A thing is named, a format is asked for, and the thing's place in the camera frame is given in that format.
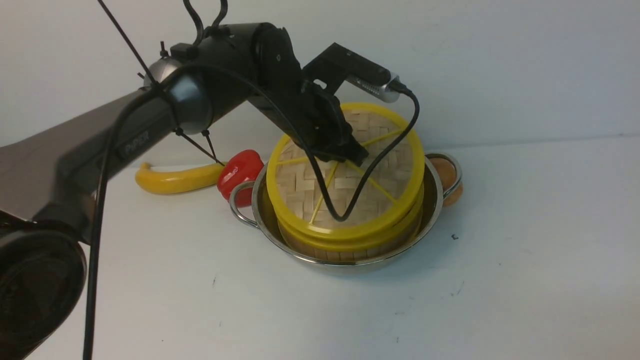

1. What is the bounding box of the black left camera cable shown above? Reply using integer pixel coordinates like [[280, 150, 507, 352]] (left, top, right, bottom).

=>
[[82, 60, 421, 360]]

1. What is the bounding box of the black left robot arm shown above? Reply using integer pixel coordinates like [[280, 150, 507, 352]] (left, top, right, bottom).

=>
[[1, 23, 378, 360]]

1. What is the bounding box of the red bell pepper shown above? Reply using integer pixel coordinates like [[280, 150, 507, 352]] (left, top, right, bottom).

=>
[[217, 149, 265, 203]]

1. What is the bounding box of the bamboo steamer basket yellow rim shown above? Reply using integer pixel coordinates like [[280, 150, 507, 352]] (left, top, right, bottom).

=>
[[278, 201, 423, 262]]

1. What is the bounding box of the woven bamboo steamer lid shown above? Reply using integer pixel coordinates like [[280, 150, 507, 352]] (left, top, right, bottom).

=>
[[266, 102, 425, 240]]

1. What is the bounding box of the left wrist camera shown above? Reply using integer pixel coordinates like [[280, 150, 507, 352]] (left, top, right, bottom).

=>
[[302, 42, 409, 103]]

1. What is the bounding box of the stainless steel pot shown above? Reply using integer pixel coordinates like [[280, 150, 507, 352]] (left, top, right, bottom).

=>
[[229, 152, 463, 276]]

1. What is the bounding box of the yellow banana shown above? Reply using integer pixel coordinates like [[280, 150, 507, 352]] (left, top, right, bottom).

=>
[[134, 162, 226, 195]]

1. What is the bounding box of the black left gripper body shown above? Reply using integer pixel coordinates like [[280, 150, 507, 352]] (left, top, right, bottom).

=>
[[249, 25, 369, 165]]

